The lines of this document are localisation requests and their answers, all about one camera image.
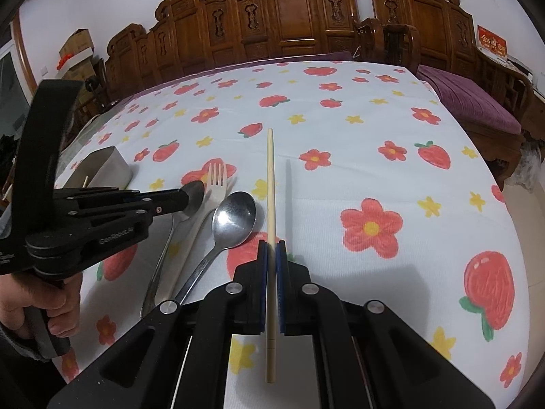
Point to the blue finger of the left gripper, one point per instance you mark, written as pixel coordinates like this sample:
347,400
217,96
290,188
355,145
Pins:
163,201

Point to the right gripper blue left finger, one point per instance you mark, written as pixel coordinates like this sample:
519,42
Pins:
177,356

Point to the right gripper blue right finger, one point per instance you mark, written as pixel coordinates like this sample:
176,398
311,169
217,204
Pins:
365,355

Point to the small steel spoon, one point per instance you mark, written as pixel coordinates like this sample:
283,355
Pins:
195,191

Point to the cream plastic fork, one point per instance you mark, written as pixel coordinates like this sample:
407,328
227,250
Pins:
216,188

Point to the large steel spoon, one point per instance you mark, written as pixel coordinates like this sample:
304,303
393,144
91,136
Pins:
233,222

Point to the person's left hand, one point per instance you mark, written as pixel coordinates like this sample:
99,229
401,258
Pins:
62,304

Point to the metal rectangular tray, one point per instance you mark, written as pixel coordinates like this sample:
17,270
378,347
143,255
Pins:
105,168

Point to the stacked cardboard boxes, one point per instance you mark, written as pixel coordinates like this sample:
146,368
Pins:
85,73

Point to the strawberry flower tablecloth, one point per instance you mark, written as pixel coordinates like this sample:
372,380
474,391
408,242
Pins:
379,192

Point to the top cardboard box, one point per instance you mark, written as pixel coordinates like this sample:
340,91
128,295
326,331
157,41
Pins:
77,42

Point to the carved wooden sofa bench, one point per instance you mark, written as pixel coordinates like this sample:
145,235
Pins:
191,36

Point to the plastic bag on floor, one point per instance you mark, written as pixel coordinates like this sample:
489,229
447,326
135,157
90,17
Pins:
527,171

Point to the purple armchair cushion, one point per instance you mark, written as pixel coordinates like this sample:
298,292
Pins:
468,102

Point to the wooden side table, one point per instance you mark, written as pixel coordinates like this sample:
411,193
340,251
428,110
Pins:
513,90

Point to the carved wooden armchair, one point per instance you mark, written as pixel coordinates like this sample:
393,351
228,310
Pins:
438,33

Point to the red calendar box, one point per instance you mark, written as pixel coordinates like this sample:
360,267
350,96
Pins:
491,42

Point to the wooden door frame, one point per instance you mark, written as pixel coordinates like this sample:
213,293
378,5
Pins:
27,73

